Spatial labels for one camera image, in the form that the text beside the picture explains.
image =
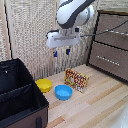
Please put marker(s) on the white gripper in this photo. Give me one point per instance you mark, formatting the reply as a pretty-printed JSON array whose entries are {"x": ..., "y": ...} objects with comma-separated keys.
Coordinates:
[{"x": 63, "y": 39}]

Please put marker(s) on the red yellow cereal bar box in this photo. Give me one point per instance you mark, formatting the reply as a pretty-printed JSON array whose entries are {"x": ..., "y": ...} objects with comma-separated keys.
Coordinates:
[{"x": 76, "y": 80}]

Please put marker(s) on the beige woven folding screen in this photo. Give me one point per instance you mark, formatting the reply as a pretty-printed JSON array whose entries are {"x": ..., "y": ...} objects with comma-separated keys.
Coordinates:
[{"x": 30, "y": 36}]

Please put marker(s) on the brown drawer cabinet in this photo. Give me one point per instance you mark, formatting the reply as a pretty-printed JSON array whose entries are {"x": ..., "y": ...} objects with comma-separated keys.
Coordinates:
[{"x": 110, "y": 46}]

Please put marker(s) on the blue bowl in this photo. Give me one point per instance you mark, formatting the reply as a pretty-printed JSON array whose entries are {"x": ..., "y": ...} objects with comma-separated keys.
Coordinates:
[{"x": 63, "y": 92}]

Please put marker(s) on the black fabric storage box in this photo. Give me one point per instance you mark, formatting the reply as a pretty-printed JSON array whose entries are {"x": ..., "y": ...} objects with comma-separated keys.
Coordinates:
[{"x": 18, "y": 96}]

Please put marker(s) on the yellow bowl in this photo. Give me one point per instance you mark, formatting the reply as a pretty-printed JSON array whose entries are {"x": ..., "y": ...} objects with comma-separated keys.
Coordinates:
[{"x": 44, "y": 85}]

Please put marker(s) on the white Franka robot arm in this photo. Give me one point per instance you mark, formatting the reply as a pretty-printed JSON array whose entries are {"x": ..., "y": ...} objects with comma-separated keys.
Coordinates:
[{"x": 71, "y": 13}]

